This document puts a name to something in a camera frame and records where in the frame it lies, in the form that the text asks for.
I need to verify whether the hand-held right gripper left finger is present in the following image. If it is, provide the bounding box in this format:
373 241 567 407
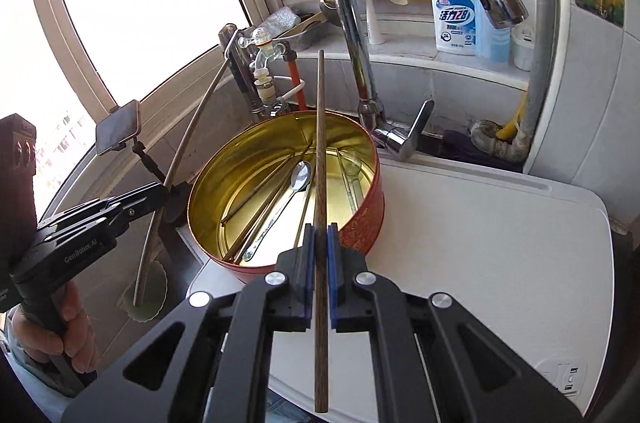
60 223 318 423

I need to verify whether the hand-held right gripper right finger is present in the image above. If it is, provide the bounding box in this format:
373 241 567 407
324 224 586 423

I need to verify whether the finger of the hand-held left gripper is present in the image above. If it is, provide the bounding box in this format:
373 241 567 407
107 202 167 249
37 182 171 236

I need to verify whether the round golden tin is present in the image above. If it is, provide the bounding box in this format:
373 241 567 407
187 112 386 286

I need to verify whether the brown wooden chopstick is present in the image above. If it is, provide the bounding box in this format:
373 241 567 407
225 180 296 261
132 30 238 308
312 49 332 414

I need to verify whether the person's left forearm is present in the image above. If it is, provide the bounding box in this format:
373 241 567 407
0 333 66 414

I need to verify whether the metal pipe elbow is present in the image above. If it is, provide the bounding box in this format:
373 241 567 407
470 119 526 164

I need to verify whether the person's left hand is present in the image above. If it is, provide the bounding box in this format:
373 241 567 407
10 280 101 375

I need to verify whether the black phone tripod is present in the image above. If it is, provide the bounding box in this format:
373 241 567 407
131 138 191 224

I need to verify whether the metal spoon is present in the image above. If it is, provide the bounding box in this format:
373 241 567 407
240 160 314 263

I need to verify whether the smartphone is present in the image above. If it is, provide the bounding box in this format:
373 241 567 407
95 99 142 156

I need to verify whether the pale green scalloped strainer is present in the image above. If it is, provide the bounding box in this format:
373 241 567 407
117 260 168 321

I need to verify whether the white cutting board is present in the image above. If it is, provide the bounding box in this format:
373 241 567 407
187 148 615 423

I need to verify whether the chrome filter tap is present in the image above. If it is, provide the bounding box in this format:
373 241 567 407
217 23 266 114

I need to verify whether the clear plastic tap fitting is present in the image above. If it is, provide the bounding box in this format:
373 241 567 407
237 28 291 108

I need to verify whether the dark cloth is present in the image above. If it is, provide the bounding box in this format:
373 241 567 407
442 129 506 164

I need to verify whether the orange pipe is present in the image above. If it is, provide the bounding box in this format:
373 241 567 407
284 50 307 108

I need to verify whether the steel tray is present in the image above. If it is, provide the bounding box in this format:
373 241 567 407
280 10 333 48

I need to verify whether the grey scouring cloth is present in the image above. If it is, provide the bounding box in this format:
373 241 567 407
257 6 301 36

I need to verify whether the chrome kitchen faucet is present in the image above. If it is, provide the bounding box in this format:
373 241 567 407
325 0 530 162

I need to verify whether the white dish soap bottle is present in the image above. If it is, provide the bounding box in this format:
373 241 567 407
431 0 482 56

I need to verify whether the blue translucent bottle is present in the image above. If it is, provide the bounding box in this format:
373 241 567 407
472 0 512 64

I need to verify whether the small white container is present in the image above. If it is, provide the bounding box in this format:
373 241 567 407
512 25 536 71

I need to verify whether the white hose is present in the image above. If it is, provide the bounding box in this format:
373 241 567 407
272 78 307 104

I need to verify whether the window frame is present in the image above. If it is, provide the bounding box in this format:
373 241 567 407
0 0 266 184

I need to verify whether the yellow hose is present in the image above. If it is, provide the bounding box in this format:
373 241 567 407
495 93 528 141

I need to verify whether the grey corrugated hose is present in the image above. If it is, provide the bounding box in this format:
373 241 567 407
520 0 558 164

